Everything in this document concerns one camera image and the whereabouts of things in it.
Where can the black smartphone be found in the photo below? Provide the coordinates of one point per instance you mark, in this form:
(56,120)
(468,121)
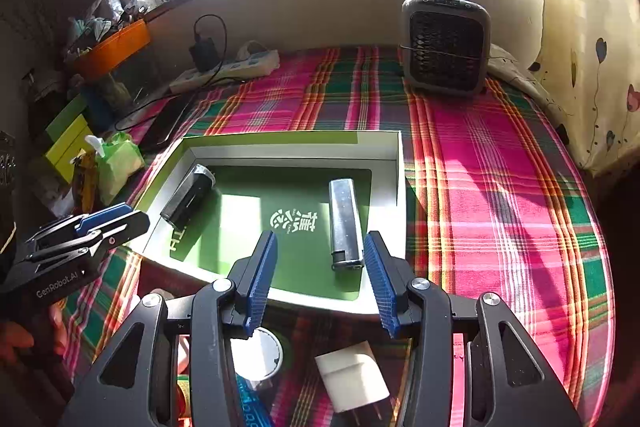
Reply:
(167,122)

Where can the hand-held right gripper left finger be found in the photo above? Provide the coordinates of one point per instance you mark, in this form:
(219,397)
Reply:
(262,277)

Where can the cream heart print curtain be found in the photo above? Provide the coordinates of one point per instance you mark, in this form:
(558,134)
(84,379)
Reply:
(590,57)

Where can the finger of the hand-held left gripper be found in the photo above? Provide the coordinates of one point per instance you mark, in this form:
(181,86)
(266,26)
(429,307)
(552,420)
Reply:
(122,229)
(102,216)

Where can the orange plastic container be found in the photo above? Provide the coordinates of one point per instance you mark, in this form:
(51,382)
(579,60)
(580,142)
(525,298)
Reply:
(115,49)

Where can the pile of clear plastic bags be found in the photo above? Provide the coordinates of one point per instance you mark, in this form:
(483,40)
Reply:
(100,24)

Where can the plaid blanket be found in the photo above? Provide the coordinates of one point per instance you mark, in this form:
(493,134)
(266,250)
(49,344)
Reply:
(475,182)

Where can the light green box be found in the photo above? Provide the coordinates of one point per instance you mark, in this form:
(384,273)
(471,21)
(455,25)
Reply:
(65,114)

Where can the white round suction hook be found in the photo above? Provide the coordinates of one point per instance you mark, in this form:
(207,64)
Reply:
(260,357)

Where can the yellow-green box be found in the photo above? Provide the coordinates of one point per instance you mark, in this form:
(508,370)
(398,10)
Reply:
(67,152)

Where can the green tissue pack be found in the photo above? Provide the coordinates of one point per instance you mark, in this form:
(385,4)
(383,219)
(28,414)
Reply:
(117,162)

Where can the white charger plug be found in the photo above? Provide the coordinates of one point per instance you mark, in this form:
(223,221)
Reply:
(350,377)

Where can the grey space heater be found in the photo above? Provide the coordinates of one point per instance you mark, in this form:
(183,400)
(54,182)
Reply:
(445,47)

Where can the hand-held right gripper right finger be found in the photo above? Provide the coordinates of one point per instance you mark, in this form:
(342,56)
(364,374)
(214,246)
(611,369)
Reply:
(380,287)

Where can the green cardboard box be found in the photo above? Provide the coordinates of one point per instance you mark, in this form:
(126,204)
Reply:
(240,217)

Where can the yellow snack packet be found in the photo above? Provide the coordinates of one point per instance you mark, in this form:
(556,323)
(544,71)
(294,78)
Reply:
(85,182)

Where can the black charger adapter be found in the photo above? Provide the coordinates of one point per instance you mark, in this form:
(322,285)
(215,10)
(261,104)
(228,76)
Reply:
(202,52)

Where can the white power strip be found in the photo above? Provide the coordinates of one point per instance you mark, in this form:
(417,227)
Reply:
(240,66)

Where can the person's left hand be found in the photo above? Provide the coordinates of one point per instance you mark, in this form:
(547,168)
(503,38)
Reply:
(12,339)

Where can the black cylindrical device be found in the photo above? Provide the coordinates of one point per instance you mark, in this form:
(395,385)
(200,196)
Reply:
(187,197)

